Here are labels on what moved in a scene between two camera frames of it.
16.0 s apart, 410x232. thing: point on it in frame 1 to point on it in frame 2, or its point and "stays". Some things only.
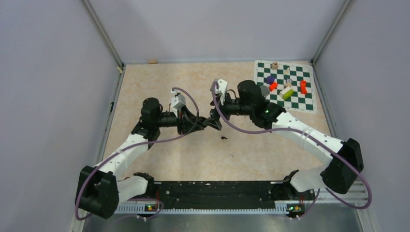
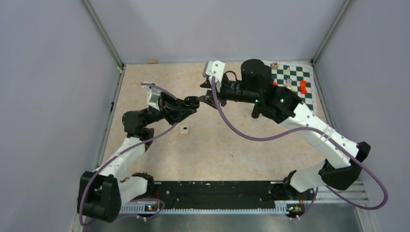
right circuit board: x=295 y=210 stays
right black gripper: x=214 y=119 to x=220 y=94
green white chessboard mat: x=291 y=84 stays
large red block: x=303 y=85 stays
